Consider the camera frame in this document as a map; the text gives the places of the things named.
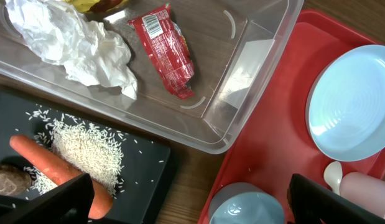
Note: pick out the clear plastic waste bin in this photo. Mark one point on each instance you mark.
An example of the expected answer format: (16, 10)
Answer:
(235, 48)

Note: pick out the orange carrot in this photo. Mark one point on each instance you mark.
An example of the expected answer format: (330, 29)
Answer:
(60, 171)

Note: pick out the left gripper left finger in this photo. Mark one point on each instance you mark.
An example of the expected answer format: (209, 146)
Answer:
(67, 203)

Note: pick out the white napkin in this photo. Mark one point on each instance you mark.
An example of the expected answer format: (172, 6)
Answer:
(57, 33)

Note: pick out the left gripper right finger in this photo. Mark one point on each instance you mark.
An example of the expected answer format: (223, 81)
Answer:
(312, 203)

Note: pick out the brown food lump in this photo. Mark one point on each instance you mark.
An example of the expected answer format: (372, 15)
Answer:
(13, 181)

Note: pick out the pink plastic cup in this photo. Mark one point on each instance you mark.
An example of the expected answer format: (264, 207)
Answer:
(366, 191)

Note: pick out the yellow silver foil wrapper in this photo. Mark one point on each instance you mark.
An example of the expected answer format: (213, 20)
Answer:
(96, 6)

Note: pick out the light blue plate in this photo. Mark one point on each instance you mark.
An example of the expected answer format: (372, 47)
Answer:
(345, 110)

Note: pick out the white plastic spoon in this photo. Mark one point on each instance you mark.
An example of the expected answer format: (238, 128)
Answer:
(333, 175)

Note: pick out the black food waste tray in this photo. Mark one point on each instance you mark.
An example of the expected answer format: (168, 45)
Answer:
(132, 209)

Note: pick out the red snack wrapper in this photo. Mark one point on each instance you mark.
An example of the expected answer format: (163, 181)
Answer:
(167, 49)

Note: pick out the red serving tray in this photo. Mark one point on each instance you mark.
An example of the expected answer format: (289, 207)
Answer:
(275, 143)

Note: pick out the pile of white rice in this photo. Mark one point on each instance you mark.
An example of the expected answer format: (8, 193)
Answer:
(89, 149)

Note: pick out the light blue bowl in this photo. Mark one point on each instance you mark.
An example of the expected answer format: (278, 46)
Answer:
(244, 203)

